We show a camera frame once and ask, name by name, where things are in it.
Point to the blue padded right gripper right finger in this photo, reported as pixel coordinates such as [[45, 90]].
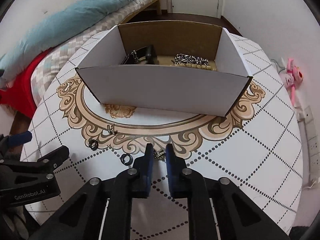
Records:
[[217, 209]]

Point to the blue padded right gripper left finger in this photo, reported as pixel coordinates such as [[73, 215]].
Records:
[[101, 209]]

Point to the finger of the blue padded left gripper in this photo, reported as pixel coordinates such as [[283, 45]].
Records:
[[11, 141], [54, 159]]

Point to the small gold earring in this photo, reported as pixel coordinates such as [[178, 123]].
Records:
[[159, 155]]

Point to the black smart band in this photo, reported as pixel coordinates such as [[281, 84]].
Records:
[[146, 54]]

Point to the red blanket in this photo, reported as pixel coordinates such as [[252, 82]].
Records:
[[19, 96]]

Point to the small crystal earring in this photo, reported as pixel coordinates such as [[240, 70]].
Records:
[[111, 129]]

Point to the checkered bed sheet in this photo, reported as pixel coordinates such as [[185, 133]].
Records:
[[50, 62]]

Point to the white patterned tablecloth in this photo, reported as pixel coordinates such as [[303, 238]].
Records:
[[257, 146]]

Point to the light blue duvet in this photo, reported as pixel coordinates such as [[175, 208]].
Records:
[[54, 30]]

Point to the white cardboard box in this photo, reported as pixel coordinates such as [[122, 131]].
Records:
[[161, 86]]

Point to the pink panther plush toy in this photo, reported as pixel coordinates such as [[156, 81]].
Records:
[[291, 77]]

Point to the white wall power strip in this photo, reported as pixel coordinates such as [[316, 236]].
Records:
[[310, 148]]

